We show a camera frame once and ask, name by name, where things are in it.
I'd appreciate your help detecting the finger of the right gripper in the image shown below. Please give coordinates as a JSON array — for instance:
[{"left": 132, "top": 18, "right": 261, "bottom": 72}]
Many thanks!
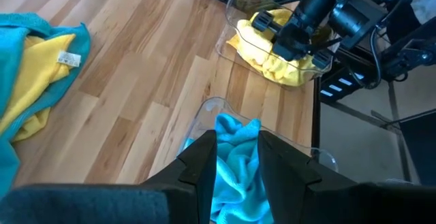
[
  {"left": 311, "top": 48, "right": 334, "bottom": 71},
  {"left": 251, "top": 10, "right": 274, "bottom": 31}
]

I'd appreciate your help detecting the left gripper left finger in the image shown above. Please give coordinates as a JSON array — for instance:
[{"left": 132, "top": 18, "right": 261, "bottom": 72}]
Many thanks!
[{"left": 0, "top": 130, "right": 218, "bottom": 224}]

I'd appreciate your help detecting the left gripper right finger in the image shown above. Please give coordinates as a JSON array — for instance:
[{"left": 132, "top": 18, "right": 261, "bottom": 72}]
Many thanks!
[{"left": 257, "top": 130, "right": 436, "bottom": 224}]

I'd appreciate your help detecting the yellow microfiber towel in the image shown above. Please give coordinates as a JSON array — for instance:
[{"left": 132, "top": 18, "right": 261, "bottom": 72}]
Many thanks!
[
  {"left": 226, "top": 18, "right": 320, "bottom": 87},
  {"left": 0, "top": 33, "right": 82, "bottom": 142},
  {"left": 249, "top": 8, "right": 333, "bottom": 48}
]

